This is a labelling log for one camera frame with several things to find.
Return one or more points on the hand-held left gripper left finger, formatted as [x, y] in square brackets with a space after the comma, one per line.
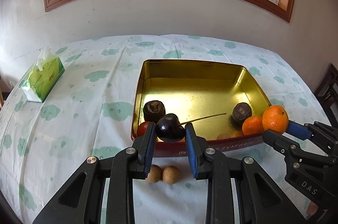
[148, 150]

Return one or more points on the person's right hand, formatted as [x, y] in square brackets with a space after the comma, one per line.
[312, 210]

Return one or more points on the white cloud-print tablecloth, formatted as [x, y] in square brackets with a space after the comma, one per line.
[79, 121]

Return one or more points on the small mandarin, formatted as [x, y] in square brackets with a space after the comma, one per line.
[252, 125]

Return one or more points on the dark cherry with stem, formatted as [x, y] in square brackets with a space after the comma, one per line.
[169, 128]

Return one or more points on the red and gold tin box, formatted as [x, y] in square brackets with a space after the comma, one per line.
[195, 91]

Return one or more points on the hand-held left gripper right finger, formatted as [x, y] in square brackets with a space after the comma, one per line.
[190, 152]

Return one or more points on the dark wooden chair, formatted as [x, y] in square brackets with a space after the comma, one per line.
[328, 91]

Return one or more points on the large oval orange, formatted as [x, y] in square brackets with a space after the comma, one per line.
[142, 129]

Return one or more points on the dark wrinkled passion fruit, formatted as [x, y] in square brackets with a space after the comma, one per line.
[240, 113]
[154, 110]

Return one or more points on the green tissue pack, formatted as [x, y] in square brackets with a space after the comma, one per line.
[43, 78]

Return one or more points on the mandarin with green stem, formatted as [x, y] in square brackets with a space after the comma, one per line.
[275, 119]

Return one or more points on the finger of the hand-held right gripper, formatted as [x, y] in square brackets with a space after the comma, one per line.
[297, 129]
[276, 139]

